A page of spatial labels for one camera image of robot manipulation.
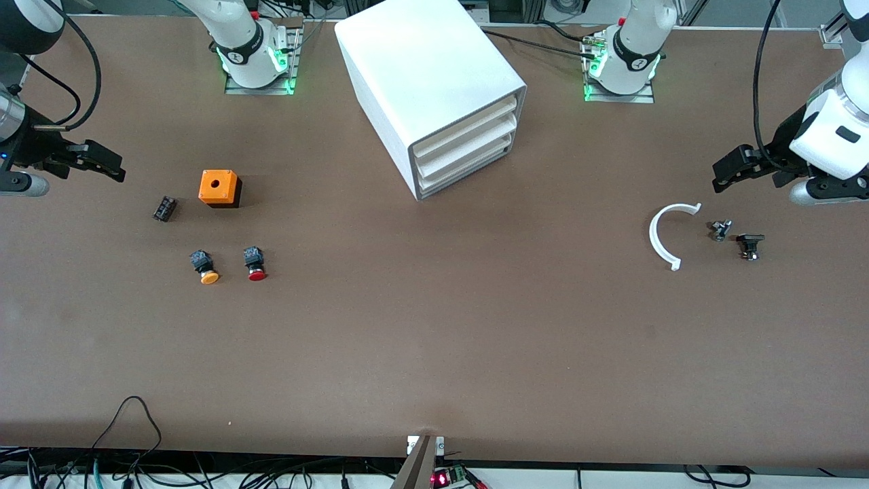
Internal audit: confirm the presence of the small black clamp part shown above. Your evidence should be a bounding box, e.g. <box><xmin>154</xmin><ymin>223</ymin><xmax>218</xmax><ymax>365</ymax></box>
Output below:
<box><xmin>736</xmin><ymin>233</ymin><xmax>766</xmax><ymax>262</ymax></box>

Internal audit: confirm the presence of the white curved plastic arc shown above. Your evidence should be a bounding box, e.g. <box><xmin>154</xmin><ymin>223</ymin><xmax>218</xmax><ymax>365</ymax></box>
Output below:
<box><xmin>649</xmin><ymin>202</ymin><xmax>703</xmax><ymax>272</ymax></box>

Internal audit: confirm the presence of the circuit board with red light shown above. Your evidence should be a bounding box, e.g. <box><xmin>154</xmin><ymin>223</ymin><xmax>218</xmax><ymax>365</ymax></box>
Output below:
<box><xmin>430</xmin><ymin>465</ymin><xmax>488</xmax><ymax>489</ymax></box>

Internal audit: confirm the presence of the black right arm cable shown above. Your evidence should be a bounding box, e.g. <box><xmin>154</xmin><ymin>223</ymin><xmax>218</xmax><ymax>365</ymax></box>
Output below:
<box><xmin>19</xmin><ymin>17</ymin><xmax>104</xmax><ymax>132</ymax></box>

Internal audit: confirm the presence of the orange button enclosure box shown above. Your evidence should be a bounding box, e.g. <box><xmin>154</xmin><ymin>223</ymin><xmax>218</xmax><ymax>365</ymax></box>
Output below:
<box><xmin>198</xmin><ymin>170</ymin><xmax>243</xmax><ymax>209</ymax></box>

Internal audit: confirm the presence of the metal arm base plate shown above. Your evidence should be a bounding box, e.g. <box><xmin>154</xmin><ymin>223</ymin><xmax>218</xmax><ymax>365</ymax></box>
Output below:
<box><xmin>224</xmin><ymin>19</ymin><xmax>304</xmax><ymax>96</ymax></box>
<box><xmin>582</xmin><ymin>31</ymin><xmax>657</xmax><ymax>105</ymax></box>

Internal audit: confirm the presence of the orange push button switch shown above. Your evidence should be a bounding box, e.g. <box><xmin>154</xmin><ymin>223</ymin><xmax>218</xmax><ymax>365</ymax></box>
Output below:
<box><xmin>189</xmin><ymin>250</ymin><xmax>221</xmax><ymax>285</ymax></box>

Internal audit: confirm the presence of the red push button switch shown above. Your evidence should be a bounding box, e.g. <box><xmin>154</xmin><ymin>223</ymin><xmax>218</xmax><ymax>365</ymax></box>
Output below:
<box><xmin>243</xmin><ymin>246</ymin><xmax>268</xmax><ymax>282</ymax></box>

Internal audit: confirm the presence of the black cable to arm base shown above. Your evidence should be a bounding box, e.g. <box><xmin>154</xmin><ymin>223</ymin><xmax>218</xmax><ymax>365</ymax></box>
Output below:
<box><xmin>481</xmin><ymin>29</ymin><xmax>599</xmax><ymax>54</ymax></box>

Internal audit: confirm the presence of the black looped cable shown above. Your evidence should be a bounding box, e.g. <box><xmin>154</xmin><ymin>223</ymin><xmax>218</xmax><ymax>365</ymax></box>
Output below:
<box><xmin>90</xmin><ymin>395</ymin><xmax>164</xmax><ymax>469</ymax></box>

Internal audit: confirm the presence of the black cable below table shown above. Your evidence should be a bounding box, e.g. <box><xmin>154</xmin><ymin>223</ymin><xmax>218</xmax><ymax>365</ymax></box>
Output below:
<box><xmin>682</xmin><ymin>465</ymin><xmax>753</xmax><ymax>489</ymax></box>

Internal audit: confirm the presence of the grey camera post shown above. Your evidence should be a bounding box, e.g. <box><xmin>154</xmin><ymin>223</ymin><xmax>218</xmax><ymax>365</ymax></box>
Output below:
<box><xmin>390</xmin><ymin>435</ymin><xmax>439</xmax><ymax>489</ymax></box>

